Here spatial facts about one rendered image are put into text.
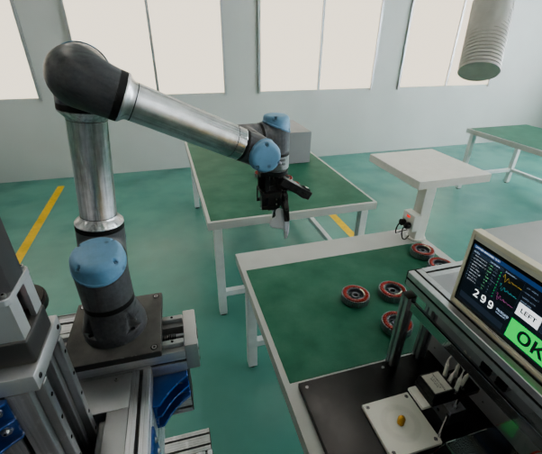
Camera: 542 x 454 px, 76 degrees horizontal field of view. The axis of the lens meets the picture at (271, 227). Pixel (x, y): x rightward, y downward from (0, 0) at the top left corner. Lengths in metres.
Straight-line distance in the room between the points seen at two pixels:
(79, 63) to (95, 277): 0.42
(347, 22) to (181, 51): 2.26
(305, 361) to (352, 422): 0.24
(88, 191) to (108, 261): 0.18
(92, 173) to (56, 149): 4.37
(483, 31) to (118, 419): 1.83
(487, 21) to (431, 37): 4.44
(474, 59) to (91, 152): 1.49
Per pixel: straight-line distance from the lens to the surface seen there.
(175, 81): 4.95
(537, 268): 0.82
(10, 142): 5.39
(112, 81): 0.73
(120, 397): 0.98
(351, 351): 1.29
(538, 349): 0.88
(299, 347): 1.28
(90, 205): 0.93
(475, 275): 0.93
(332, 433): 1.09
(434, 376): 1.07
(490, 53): 1.79
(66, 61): 0.76
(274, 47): 5.14
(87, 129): 0.87
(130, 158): 5.17
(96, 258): 0.86
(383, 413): 1.14
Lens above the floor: 1.70
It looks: 29 degrees down
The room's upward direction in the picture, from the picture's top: 1 degrees clockwise
